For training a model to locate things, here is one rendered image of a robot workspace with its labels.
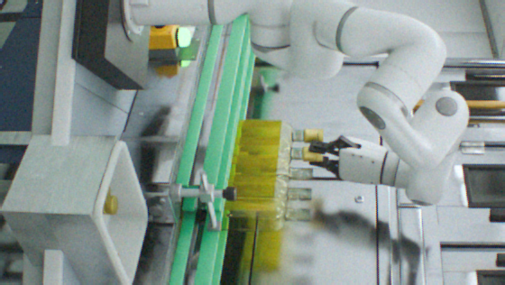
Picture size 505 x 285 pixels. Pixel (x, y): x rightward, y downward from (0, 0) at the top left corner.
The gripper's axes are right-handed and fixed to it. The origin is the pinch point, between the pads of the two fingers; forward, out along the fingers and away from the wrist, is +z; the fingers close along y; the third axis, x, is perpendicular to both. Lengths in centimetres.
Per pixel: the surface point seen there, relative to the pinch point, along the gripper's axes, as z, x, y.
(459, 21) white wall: 5, -504, -302
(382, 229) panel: -17.2, 7.3, -12.3
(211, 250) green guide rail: 11.2, 33.9, 3.5
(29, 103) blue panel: 65, 15, 13
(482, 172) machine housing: -36.7, -20.8, -17.0
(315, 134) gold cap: 2.2, -4.4, 1.3
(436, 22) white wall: 28, -494, -302
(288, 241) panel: 2.5, 16.0, -13.1
